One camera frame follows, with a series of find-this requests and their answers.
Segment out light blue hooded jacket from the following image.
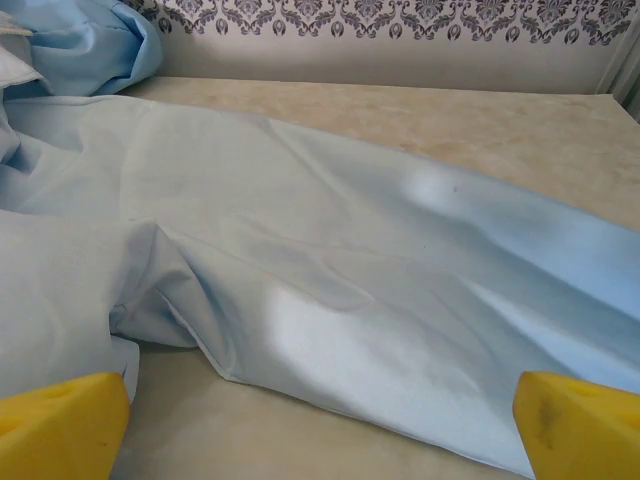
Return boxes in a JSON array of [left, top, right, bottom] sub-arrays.
[[0, 0, 640, 480]]

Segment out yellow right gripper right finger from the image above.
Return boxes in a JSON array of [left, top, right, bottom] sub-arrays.
[[514, 370, 640, 480]]

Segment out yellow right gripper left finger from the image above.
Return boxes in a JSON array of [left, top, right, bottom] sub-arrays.
[[0, 370, 132, 480]]

